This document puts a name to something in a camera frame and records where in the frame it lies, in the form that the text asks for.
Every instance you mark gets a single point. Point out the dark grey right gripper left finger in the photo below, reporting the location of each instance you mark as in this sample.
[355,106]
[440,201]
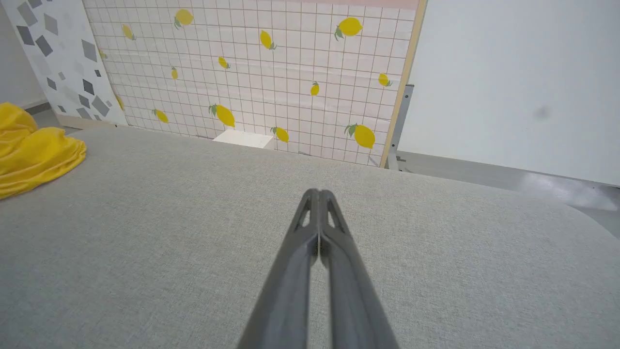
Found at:
[286,291]

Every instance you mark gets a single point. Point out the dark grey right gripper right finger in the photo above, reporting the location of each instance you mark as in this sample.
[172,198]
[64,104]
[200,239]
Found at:
[353,295]

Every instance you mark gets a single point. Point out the yellow t-shirt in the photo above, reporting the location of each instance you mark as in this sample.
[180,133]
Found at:
[34,155]

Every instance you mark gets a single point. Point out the white rectangular box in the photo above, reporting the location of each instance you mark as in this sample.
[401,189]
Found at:
[244,138]

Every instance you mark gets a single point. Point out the grey metal panel stand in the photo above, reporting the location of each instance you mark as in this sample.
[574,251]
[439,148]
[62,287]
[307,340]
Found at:
[399,121]

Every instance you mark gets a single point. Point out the lemon print grid panel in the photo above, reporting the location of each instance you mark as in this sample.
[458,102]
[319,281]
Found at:
[290,72]

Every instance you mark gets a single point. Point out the white grey terrazzo panel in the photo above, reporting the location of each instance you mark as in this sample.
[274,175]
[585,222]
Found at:
[63,58]

